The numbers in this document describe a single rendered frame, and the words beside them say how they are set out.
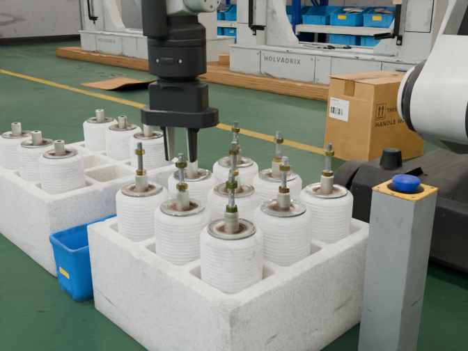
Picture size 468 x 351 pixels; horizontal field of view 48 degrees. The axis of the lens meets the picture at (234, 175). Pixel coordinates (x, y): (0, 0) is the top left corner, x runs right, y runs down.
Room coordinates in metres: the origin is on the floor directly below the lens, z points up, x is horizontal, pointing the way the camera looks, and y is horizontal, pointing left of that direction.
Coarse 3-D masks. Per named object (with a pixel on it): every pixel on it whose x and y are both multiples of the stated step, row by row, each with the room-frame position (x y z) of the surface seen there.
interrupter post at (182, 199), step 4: (176, 192) 0.80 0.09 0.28; (180, 192) 0.80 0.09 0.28; (184, 192) 0.80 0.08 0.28; (188, 192) 0.81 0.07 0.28; (176, 196) 0.80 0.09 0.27; (180, 196) 0.80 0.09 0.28; (184, 196) 0.80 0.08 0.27; (188, 196) 0.81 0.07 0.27; (176, 200) 0.80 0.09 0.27; (180, 200) 0.80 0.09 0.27; (184, 200) 0.80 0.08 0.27; (188, 200) 0.81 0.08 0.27; (176, 204) 0.80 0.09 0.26; (180, 204) 0.80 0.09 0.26; (184, 204) 0.80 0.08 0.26; (188, 204) 0.80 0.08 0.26; (176, 208) 0.80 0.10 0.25; (180, 208) 0.80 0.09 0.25; (184, 208) 0.80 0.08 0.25; (188, 208) 0.80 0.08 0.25
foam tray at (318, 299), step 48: (96, 240) 0.87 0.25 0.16; (144, 240) 0.83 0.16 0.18; (96, 288) 0.89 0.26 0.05; (144, 288) 0.76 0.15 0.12; (192, 288) 0.67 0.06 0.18; (288, 288) 0.70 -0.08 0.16; (336, 288) 0.79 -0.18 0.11; (144, 336) 0.77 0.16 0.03; (192, 336) 0.68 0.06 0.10; (240, 336) 0.63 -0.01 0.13; (288, 336) 0.70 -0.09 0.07; (336, 336) 0.80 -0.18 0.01
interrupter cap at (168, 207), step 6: (174, 198) 0.84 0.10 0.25; (192, 198) 0.84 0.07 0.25; (162, 204) 0.82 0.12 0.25; (168, 204) 0.82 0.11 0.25; (174, 204) 0.82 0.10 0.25; (192, 204) 0.82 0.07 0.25; (198, 204) 0.82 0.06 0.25; (204, 204) 0.82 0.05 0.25; (162, 210) 0.79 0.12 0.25; (168, 210) 0.79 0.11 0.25; (174, 210) 0.79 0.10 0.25; (180, 210) 0.80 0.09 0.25; (186, 210) 0.80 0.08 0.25; (192, 210) 0.79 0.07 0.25; (198, 210) 0.79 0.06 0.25; (174, 216) 0.77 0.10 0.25; (180, 216) 0.77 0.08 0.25; (186, 216) 0.77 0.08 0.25
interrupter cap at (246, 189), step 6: (216, 186) 0.90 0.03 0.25; (222, 186) 0.91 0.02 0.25; (240, 186) 0.91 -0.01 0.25; (246, 186) 0.91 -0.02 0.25; (252, 186) 0.90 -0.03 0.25; (216, 192) 0.87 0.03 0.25; (222, 192) 0.87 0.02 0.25; (240, 192) 0.88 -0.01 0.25; (246, 192) 0.87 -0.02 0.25; (252, 192) 0.87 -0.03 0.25
